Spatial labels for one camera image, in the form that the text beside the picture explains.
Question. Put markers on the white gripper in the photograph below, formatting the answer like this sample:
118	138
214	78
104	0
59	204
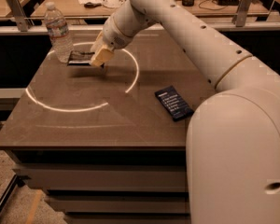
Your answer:
113	38

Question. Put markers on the black rxbar chocolate wrapper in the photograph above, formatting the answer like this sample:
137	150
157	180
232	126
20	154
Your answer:
79	58

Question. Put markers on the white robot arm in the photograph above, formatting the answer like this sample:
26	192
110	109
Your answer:
233	139

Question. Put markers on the clear plastic water bottle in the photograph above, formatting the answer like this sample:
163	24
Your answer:
58	31

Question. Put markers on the blue rxbar wrapper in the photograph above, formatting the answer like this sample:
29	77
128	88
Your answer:
174	104

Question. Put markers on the grey drawer cabinet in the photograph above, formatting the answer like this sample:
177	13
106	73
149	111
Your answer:
99	143

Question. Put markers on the black table leg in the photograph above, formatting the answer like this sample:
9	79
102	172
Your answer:
15	181

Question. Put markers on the left metal bracket post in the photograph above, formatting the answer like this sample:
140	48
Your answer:
19	16

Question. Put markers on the metal bracket post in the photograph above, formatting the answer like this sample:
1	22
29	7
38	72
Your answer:
239	18
19	16

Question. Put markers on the right metal bracket post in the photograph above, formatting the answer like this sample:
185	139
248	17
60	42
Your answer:
239	18

